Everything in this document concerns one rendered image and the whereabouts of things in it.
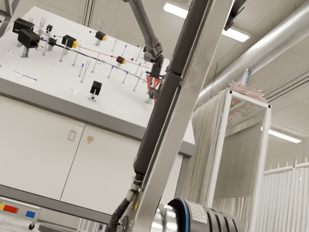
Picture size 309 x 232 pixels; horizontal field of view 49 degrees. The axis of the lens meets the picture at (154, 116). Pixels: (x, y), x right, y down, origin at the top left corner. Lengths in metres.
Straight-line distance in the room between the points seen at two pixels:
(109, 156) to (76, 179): 0.20
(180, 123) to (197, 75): 0.08
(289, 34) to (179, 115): 3.86
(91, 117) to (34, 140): 0.29
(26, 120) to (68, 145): 0.23
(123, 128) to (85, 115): 0.20
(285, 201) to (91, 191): 3.45
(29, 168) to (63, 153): 0.17
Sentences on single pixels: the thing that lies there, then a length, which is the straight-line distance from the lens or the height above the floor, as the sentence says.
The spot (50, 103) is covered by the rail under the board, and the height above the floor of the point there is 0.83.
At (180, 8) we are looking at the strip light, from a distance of 4.70.
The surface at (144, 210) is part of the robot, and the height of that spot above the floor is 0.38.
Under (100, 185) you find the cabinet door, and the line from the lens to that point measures 1.70.
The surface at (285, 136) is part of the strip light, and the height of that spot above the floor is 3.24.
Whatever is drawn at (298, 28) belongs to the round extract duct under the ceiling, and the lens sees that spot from 4.25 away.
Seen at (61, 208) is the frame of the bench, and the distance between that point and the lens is 1.68.
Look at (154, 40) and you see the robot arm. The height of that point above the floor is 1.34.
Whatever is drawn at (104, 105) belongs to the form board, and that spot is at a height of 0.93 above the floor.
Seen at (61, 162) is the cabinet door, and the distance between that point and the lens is 1.69.
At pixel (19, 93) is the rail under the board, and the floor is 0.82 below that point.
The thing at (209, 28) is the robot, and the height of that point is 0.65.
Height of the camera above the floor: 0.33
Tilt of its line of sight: 20 degrees up
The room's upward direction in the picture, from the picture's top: 15 degrees clockwise
